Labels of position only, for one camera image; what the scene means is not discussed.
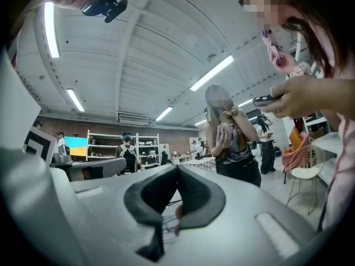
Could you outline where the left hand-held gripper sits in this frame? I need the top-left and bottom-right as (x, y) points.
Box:
(23, 126), (127, 181)

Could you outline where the black head-mounted camera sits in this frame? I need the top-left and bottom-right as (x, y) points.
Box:
(80, 0), (129, 24)

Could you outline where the white metal shelf rack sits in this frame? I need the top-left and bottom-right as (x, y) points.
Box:
(86, 129), (161, 168)

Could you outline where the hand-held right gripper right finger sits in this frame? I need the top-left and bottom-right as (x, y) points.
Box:
(171, 165), (317, 266)

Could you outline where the black office chair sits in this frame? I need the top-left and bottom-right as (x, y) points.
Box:
(160, 150), (173, 166)

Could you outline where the pink armchair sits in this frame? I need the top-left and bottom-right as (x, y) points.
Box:
(281, 126), (311, 174)

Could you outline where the checkered cloth table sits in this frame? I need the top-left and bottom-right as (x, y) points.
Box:
(180, 157), (217, 173)

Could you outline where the blue and yellow monitor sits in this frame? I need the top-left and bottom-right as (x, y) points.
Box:
(63, 136), (88, 157)

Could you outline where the ceiling air conditioner unit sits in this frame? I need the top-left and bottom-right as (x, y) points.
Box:
(118, 111), (150, 125)

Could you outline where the white wire chair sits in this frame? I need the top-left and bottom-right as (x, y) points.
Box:
(285, 144), (326, 216)

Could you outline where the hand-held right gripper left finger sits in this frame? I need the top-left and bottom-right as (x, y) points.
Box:
(69, 165), (179, 266)

